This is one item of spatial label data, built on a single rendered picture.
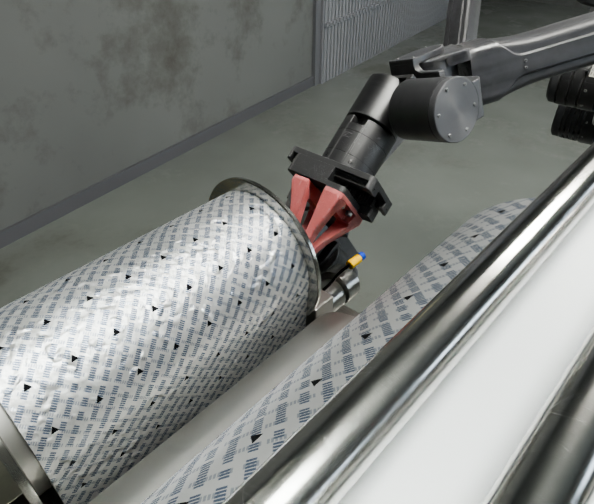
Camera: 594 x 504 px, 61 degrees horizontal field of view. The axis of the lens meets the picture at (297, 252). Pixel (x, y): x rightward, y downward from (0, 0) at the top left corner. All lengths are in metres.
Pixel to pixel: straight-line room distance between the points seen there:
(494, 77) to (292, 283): 0.31
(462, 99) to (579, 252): 0.31
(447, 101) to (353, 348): 0.31
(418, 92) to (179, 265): 0.26
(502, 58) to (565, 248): 0.41
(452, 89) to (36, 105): 2.48
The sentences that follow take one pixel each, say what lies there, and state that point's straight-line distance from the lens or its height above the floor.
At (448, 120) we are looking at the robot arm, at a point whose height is 1.36.
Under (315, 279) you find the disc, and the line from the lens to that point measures 0.43.
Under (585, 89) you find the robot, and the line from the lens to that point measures 1.36.
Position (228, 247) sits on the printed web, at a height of 1.31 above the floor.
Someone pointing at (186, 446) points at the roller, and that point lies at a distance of 0.37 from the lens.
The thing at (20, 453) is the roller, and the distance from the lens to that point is 0.35.
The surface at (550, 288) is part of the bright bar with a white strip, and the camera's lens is 0.18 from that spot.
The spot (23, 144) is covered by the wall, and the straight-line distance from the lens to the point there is 2.82.
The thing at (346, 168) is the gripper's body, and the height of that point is 1.31.
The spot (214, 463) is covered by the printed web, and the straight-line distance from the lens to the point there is 0.17.
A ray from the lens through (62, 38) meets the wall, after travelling 2.84.
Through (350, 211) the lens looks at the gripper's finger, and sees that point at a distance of 0.51.
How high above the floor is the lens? 1.54
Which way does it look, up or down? 38 degrees down
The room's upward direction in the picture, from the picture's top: straight up
